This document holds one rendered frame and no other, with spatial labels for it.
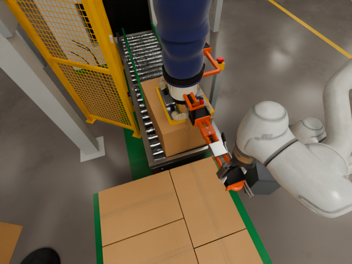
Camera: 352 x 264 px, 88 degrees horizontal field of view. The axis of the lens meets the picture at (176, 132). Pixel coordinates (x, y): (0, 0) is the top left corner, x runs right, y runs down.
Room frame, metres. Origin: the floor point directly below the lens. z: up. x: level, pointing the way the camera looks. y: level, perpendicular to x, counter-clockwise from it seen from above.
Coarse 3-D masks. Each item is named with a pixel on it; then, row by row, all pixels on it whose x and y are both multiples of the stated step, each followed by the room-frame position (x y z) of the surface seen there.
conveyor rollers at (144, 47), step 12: (132, 36) 2.83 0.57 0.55; (144, 36) 2.86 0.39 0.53; (132, 48) 2.54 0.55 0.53; (144, 48) 2.50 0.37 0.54; (156, 48) 2.46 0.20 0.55; (144, 60) 2.22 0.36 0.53; (156, 60) 2.18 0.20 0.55; (132, 72) 1.99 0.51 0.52; (144, 72) 1.95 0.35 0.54; (144, 108) 1.33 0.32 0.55; (156, 144) 0.88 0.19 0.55
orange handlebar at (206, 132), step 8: (208, 56) 1.10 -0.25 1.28; (216, 64) 1.00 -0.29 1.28; (208, 72) 0.93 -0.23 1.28; (216, 72) 0.94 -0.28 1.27; (184, 96) 0.74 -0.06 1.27; (192, 96) 0.73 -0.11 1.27; (200, 128) 0.52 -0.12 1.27; (208, 128) 0.51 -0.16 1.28; (208, 136) 0.48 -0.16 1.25; (216, 136) 0.46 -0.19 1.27; (208, 144) 0.42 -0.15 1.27; (216, 160) 0.34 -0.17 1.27; (240, 184) 0.23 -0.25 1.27
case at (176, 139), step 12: (144, 84) 1.24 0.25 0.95; (156, 84) 1.23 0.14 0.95; (144, 96) 1.22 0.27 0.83; (156, 96) 1.09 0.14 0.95; (156, 108) 0.96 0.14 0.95; (180, 108) 0.94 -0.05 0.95; (156, 120) 0.84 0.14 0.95; (156, 132) 0.97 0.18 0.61; (168, 132) 0.73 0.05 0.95; (180, 132) 0.75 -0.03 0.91; (192, 132) 0.78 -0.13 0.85; (168, 144) 0.72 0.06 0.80; (180, 144) 0.75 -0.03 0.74; (192, 144) 0.78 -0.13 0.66; (204, 144) 0.82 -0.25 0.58; (168, 156) 0.71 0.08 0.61
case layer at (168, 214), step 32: (128, 192) 0.45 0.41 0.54; (160, 192) 0.43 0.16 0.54; (192, 192) 0.41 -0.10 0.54; (224, 192) 0.40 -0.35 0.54; (128, 224) 0.21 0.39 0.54; (160, 224) 0.20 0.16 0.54; (192, 224) 0.19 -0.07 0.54; (224, 224) 0.17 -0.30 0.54; (128, 256) 0.02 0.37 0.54; (160, 256) 0.01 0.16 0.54; (192, 256) 0.00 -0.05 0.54; (224, 256) -0.02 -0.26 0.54; (256, 256) -0.03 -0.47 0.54
